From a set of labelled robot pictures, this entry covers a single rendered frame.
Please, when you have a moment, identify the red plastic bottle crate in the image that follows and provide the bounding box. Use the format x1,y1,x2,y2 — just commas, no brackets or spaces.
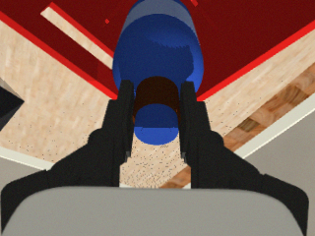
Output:
21,0,315,101

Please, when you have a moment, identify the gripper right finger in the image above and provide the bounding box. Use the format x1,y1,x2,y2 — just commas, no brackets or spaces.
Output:
178,81,309,236

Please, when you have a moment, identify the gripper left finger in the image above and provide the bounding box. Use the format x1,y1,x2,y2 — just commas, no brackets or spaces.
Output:
0,80,135,235

